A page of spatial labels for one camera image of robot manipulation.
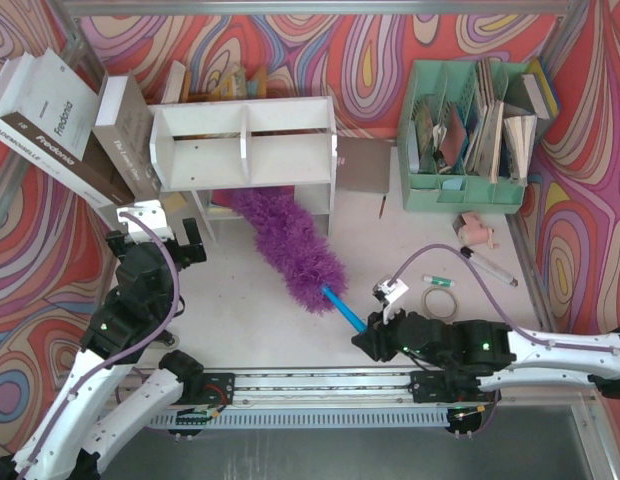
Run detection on taupe Lonely City book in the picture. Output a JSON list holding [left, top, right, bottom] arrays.
[[93, 74, 161, 201]]

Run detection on white wooden bookshelf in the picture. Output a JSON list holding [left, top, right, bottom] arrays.
[[149, 97, 337, 238]]

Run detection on white Mademoiselle book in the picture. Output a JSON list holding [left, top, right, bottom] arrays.
[[0, 54, 96, 201]]

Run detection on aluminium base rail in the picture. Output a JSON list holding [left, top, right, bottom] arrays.
[[104, 368, 591, 431]]

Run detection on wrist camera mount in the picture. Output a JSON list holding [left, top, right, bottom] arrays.
[[373, 278, 409, 325], [116, 200, 175, 243]]

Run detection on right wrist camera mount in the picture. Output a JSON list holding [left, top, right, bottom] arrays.
[[373, 278, 409, 325]]

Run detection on books behind shelf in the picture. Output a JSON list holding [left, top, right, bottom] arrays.
[[154, 61, 268, 104]]

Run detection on grey book in organizer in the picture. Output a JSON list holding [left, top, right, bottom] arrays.
[[505, 57, 560, 120]]

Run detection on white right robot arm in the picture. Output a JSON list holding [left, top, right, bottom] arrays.
[[351, 311, 620, 403]]

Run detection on brown pencil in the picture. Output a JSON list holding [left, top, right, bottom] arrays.
[[378, 195, 387, 219]]

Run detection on green file organizer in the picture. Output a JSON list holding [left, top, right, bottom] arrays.
[[397, 57, 556, 214]]

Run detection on brown Fredonia book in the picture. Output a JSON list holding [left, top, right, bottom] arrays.
[[0, 47, 136, 207]]

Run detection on white marker pen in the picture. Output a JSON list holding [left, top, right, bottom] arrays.
[[460, 246, 519, 287]]

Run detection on tape roll ring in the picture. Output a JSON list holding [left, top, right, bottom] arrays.
[[420, 285, 460, 321]]

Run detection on grey notebook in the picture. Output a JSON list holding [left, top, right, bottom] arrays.
[[336, 137, 391, 194]]

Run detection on purple fluffy duster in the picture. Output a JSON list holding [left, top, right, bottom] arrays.
[[232, 187, 366, 333]]

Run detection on green white glue stick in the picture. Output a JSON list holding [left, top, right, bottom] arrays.
[[422, 275, 455, 288]]

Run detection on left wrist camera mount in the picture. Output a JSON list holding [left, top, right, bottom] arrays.
[[116, 200, 175, 243]]

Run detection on pink pig figurine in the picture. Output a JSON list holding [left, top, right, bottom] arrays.
[[452, 212, 499, 249]]

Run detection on white black stapler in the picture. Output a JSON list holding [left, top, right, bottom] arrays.
[[159, 335, 180, 350]]

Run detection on yellow sticky note pad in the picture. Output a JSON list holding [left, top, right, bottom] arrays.
[[161, 192, 188, 214]]

